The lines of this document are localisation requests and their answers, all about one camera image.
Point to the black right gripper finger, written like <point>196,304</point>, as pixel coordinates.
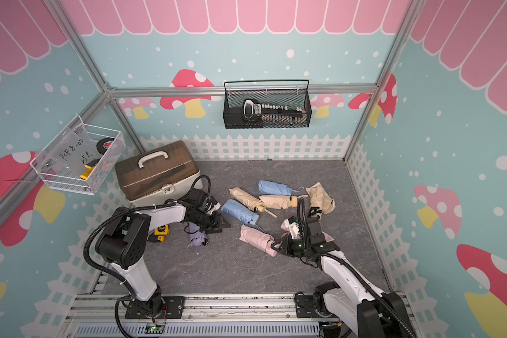
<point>279,246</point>
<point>282,253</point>

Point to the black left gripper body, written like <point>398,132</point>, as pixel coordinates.
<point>208,222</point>

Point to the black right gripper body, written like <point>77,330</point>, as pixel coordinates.
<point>298,248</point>

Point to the pink sleeved umbrella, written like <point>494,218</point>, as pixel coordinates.
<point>258,239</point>

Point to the light blue sleeved umbrella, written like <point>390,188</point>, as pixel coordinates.
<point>241,212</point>

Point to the beige umbrella sleeve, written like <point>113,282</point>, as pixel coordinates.
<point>320,198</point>

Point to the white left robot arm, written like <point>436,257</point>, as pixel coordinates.
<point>117,246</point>

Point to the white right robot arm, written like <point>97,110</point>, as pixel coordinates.
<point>365,309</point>

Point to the purple sleeved umbrella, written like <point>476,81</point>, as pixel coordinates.
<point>198,237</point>

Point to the beige sleeved umbrella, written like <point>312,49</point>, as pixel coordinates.
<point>281,202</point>

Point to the yellow tape measure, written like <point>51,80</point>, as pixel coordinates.
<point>159,234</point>

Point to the small blue sleeved umbrella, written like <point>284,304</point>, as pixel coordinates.
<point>276,189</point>

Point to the brown and cream toolbox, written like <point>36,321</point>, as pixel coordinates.
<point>156,176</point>

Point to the socket set in basket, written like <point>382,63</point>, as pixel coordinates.
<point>268,115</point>

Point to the black tape roll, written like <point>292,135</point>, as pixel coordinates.
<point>104,144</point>

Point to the yellow tool in bin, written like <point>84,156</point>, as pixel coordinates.
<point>89,168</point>

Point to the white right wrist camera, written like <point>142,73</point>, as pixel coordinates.
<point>294,229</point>

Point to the black wire mesh basket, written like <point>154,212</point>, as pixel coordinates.
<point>291,93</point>

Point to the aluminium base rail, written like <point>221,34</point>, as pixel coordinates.
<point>203,315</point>

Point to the clear plastic wall bin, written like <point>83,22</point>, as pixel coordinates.
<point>60,164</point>

